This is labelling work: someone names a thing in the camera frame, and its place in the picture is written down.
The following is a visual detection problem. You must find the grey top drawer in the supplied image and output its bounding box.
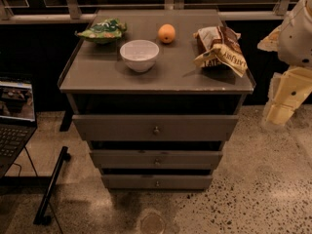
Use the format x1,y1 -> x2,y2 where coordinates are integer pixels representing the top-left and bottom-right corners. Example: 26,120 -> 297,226
72,115 -> 238,141

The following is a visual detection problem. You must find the grey drawer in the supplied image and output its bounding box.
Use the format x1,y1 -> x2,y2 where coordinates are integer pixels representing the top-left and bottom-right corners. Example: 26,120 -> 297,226
90,150 -> 222,170
101,175 -> 213,190
72,115 -> 238,141

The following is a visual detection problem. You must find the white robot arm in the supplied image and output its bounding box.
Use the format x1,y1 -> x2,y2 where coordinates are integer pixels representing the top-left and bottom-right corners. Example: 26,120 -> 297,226
257,0 -> 312,125

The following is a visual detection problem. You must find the grey drawer cabinet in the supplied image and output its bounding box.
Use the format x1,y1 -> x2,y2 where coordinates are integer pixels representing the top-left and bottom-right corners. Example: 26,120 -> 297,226
58,10 -> 254,177

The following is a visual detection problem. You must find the grey middle drawer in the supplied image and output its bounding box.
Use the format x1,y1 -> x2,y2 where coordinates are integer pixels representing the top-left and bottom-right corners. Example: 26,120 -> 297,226
90,150 -> 222,170

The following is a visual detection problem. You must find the grey bottom drawer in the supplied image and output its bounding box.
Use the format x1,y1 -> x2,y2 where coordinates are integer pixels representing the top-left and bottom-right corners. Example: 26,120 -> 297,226
101,175 -> 213,190

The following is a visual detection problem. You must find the brown and yellow snack bag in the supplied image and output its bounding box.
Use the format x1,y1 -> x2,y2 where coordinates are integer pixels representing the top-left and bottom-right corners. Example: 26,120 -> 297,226
193,26 -> 248,77

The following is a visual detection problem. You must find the orange fruit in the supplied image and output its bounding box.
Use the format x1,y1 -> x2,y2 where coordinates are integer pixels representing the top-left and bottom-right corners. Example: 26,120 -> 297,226
158,24 -> 176,44

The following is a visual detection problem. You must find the white ceramic bowl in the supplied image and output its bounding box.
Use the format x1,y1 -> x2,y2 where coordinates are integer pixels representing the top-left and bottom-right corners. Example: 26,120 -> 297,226
120,40 -> 159,72

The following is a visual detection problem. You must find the green chip bag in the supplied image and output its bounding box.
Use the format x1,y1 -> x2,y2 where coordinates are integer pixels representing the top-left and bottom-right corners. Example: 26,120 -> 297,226
75,19 -> 127,44

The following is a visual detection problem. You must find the metal railing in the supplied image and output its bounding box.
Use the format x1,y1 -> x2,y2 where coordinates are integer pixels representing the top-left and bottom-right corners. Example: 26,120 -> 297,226
0,0 -> 312,25

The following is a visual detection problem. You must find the black laptop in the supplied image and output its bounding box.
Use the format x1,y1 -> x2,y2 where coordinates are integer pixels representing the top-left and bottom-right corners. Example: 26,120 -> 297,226
0,77 -> 37,177

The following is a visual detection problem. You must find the black laptop stand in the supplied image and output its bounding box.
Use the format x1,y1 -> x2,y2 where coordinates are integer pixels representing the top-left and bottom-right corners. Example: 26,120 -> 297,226
0,146 -> 70,234

